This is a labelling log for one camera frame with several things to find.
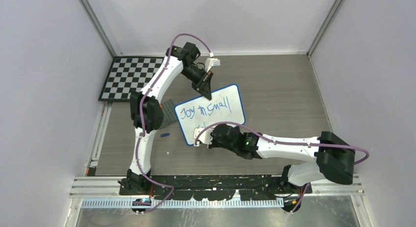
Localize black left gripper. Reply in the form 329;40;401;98
182;66;214;101

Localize blue framed whiteboard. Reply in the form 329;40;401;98
174;84;246;146

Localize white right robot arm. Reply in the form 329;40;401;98
199;124;355;193

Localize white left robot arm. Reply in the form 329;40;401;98
125;42;220;195

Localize grey studded baseplate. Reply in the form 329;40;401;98
159;99;177;129

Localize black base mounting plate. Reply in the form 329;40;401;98
118;175;312;201

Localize black white checkerboard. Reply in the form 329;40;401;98
99;56;163;102

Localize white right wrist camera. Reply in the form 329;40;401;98
193;127;213;147

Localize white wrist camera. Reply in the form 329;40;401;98
204;52;221;72
193;127;213;147

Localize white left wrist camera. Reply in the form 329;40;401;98
204;52;221;72

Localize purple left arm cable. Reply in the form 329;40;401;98
134;33;214;214

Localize slotted aluminium cable duct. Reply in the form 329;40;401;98
81;197;284;209

